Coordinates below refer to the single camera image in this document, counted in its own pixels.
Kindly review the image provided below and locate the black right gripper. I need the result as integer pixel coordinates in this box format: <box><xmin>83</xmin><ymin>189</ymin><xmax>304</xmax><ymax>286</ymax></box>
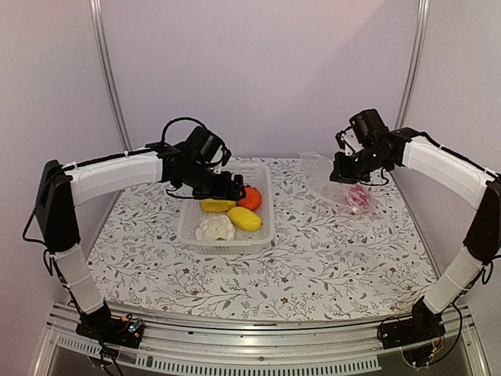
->
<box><xmin>330</xmin><ymin>145</ymin><xmax>391</xmax><ymax>184</ymax></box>

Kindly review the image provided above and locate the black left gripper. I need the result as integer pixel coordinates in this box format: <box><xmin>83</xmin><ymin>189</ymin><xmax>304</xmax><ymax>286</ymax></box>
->
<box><xmin>178</xmin><ymin>161</ymin><xmax>247</xmax><ymax>201</ymax></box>

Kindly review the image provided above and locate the red toy bell pepper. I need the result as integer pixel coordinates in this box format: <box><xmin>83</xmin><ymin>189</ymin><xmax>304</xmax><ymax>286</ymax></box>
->
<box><xmin>345</xmin><ymin>185</ymin><xmax>373</xmax><ymax>212</ymax></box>

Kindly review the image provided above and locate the clear zip top bag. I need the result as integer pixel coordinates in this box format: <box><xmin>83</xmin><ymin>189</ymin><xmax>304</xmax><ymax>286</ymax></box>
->
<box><xmin>300</xmin><ymin>151</ymin><xmax>375</xmax><ymax>214</ymax></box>

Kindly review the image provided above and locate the white perforated plastic basket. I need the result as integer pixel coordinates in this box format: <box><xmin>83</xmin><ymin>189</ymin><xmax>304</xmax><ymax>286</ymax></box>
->
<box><xmin>177</xmin><ymin>161</ymin><xmax>275</xmax><ymax>255</ymax></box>

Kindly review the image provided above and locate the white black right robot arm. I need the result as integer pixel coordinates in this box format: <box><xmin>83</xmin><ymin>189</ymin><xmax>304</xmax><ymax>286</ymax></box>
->
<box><xmin>330</xmin><ymin>125</ymin><xmax>500</xmax><ymax>342</ymax></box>

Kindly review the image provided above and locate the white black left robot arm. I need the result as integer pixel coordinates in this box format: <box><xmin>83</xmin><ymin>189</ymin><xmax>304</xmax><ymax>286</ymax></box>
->
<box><xmin>22</xmin><ymin>117</ymin><xmax>245</xmax><ymax>340</ymax></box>

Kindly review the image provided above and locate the orange toy pumpkin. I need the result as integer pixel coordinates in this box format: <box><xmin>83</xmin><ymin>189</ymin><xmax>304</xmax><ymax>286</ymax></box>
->
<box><xmin>237</xmin><ymin>186</ymin><xmax>262</xmax><ymax>212</ymax></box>

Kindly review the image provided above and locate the yellow toy mango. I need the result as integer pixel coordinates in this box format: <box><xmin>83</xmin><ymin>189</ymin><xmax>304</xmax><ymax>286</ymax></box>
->
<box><xmin>226</xmin><ymin>206</ymin><xmax>263</xmax><ymax>232</ymax></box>

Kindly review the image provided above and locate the white toy cauliflower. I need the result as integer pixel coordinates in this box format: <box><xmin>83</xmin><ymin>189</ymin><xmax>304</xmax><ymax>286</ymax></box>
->
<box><xmin>195</xmin><ymin>215</ymin><xmax>236</xmax><ymax>241</ymax></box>

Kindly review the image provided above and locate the floral patterned table mat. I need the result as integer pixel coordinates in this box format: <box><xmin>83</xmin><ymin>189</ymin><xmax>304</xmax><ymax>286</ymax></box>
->
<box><xmin>88</xmin><ymin>159</ymin><xmax>436</xmax><ymax>320</ymax></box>

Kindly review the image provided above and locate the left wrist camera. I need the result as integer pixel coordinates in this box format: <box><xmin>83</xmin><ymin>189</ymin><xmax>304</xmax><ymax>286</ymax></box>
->
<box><xmin>186</xmin><ymin>126</ymin><xmax>231</xmax><ymax>168</ymax></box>

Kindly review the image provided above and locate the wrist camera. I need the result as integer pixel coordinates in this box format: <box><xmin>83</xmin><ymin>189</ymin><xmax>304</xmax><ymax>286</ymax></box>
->
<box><xmin>186</xmin><ymin>126</ymin><xmax>231</xmax><ymax>168</ymax></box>
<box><xmin>335</xmin><ymin>109</ymin><xmax>389</xmax><ymax>153</ymax></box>

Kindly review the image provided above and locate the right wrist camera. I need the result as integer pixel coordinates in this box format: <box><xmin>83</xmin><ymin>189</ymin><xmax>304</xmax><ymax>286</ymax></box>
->
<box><xmin>335</xmin><ymin>109</ymin><xmax>389</xmax><ymax>153</ymax></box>

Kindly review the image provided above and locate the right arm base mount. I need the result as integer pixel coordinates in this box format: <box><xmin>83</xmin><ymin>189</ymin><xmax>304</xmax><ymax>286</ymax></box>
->
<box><xmin>377</xmin><ymin>298</ymin><xmax>445</xmax><ymax>368</ymax></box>

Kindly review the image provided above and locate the aluminium front rail frame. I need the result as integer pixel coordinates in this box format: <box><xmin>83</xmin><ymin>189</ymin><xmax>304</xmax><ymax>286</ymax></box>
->
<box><xmin>34</xmin><ymin>303</ymin><xmax>494</xmax><ymax>375</ymax></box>

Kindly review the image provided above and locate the right aluminium corner post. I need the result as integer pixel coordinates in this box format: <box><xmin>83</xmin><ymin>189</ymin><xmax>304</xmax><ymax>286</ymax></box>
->
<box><xmin>395</xmin><ymin>0</ymin><xmax>431</xmax><ymax>129</ymax></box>

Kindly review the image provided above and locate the aluminium corner post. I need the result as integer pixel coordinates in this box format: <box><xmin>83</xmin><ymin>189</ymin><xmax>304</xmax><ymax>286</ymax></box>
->
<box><xmin>88</xmin><ymin>0</ymin><xmax>132</xmax><ymax>150</ymax></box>
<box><xmin>395</xmin><ymin>0</ymin><xmax>431</xmax><ymax>129</ymax></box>

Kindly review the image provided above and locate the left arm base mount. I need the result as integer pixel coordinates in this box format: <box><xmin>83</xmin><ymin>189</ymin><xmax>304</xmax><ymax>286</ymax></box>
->
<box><xmin>76</xmin><ymin>302</ymin><xmax>144</xmax><ymax>349</ymax></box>

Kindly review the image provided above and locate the left aluminium corner post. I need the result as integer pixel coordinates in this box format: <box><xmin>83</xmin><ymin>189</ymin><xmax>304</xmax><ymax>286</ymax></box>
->
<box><xmin>88</xmin><ymin>0</ymin><xmax>132</xmax><ymax>150</ymax></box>

